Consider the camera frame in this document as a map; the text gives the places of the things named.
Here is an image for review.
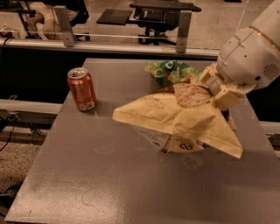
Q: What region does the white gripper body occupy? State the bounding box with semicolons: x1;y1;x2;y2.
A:
217;28;280;89

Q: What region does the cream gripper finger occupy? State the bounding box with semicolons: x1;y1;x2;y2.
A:
210;79;244;111
199;64;219;87

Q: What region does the brown sea salt chip bag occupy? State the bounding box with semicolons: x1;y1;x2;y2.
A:
113;77;242;158

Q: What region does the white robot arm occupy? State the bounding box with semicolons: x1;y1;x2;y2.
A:
200;0;280;110

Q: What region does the green chip bag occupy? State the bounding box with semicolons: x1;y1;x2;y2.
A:
144;60;201;87

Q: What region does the black office chair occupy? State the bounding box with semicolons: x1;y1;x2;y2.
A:
97;0;202;46

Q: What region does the orange soda can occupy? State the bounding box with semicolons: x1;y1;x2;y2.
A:
67;67;97;111

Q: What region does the metal railing bar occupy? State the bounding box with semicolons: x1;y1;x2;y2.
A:
0;38;220;60

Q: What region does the right metal bracket post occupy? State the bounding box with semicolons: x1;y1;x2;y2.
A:
176;10;192;53

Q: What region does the metal bracket post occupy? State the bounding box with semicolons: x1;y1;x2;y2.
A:
54;5;76;47
176;10;192;53

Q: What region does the left metal bracket post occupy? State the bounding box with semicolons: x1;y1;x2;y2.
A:
54;5;76;47

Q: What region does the black floor cable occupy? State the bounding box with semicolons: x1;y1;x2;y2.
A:
0;115;18;152

